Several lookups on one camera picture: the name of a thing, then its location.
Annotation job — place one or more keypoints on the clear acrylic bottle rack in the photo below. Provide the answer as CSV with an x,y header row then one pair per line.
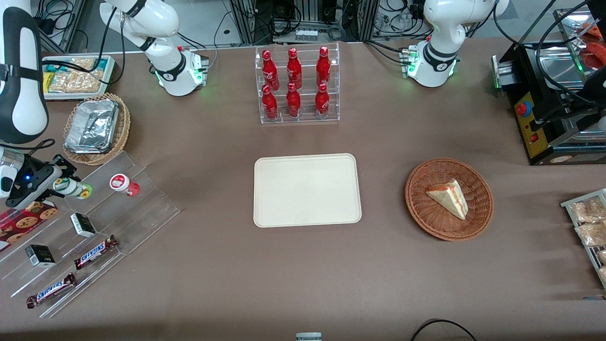
x,y
307,118

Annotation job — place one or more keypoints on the clear pack of crackers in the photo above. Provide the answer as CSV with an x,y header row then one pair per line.
x,y
80,65
75,83

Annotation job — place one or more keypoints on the white plastic snack bin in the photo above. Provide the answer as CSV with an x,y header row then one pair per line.
x,y
110,76

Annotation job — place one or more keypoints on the red cookie box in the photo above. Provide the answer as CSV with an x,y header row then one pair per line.
x,y
23,222

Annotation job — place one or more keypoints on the Snickers chocolate bar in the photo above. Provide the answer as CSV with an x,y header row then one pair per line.
x,y
51,290
94,252

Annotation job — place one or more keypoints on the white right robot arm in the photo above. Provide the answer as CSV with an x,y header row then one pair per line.
x,y
21,71

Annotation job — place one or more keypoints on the wrapped triangle sandwich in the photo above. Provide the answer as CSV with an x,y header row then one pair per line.
x,y
450,196

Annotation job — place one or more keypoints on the small grey device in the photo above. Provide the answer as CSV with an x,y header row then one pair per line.
x,y
308,336

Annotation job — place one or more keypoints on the green gum bottle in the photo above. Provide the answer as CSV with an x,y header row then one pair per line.
x,y
75,189

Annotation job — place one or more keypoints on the clear acrylic stepped display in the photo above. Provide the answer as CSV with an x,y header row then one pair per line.
x,y
137,213

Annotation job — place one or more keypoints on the small black box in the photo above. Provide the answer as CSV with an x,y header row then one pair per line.
x,y
40,255
84,226

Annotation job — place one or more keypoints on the cream plastic tray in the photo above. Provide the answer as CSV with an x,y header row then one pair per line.
x,y
307,189

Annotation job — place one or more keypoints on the aluminium frame structure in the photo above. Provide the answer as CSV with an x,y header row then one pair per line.
x,y
246,23

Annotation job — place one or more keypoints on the blue tape strip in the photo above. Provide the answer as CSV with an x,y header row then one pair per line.
x,y
594,298

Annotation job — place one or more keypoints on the yellow snack pack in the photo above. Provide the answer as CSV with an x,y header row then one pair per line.
x,y
48,83

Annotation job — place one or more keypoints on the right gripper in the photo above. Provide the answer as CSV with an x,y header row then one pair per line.
x,y
34,177

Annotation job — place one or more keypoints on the teal snack pack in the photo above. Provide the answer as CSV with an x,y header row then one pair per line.
x,y
54,67
100,64

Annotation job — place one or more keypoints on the red cola bottle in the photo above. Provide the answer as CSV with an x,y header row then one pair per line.
x,y
270,104
294,68
293,102
322,102
270,71
323,66

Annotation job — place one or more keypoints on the white power strip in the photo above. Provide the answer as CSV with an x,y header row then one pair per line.
x,y
306,34

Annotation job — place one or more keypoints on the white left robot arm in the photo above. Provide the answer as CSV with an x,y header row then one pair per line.
x,y
440,52

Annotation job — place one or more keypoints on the clear bag of crispy snacks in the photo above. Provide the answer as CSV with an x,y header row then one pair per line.
x,y
587,210
602,274
592,234
601,256

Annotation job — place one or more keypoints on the round brown wicker basket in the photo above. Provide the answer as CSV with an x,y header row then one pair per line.
x,y
426,208

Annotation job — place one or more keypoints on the red gum bottle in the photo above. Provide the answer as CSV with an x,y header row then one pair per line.
x,y
120,183

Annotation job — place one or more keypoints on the stacked aluminium foil containers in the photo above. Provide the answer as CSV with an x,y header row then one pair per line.
x,y
92,125

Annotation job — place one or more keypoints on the black food warmer machine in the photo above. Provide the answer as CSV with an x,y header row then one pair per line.
x,y
544,128

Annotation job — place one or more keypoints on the tan oval wicker basket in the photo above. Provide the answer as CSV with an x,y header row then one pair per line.
x,y
124,123

